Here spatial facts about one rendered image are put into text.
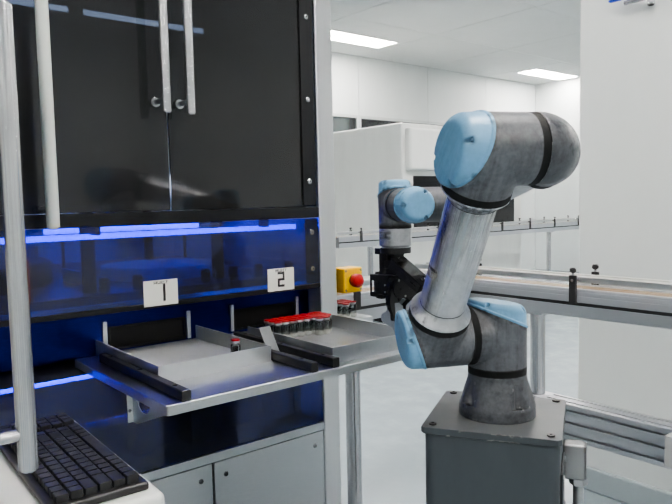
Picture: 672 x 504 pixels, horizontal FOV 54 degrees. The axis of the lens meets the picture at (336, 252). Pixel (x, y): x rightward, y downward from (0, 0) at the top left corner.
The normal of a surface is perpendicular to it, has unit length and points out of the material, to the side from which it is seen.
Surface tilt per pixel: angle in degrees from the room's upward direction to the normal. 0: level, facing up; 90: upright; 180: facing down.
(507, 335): 90
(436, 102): 90
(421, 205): 90
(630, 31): 90
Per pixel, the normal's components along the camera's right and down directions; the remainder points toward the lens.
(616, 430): -0.77, 0.07
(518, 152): 0.23, 0.24
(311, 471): 0.64, 0.04
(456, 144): -0.95, -0.06
